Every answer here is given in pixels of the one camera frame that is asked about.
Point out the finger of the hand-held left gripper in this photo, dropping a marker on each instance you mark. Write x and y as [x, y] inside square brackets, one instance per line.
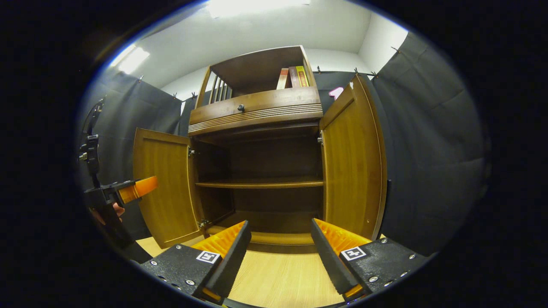
[141, 188]

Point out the wooden shoe cabinet door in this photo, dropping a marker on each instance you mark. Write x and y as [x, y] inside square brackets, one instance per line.
[167, 192]
[351, 171]

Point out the black backdrop cloth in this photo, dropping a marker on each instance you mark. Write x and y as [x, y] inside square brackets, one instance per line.
[428, 162]

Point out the wooden cabinet drawer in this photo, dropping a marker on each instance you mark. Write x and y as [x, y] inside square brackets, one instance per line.
[257, 107]

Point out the wooden double-door shoe cabinet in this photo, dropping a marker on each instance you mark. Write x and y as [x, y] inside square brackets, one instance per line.
[274, 158]

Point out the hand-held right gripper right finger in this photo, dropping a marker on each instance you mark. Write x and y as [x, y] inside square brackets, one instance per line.
[329, 261]

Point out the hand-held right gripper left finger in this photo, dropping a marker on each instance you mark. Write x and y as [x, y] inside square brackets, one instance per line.
[231, 261]

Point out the ceiling light panel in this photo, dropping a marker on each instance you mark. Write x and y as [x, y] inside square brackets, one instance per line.
[130, 60]
[257, 7]

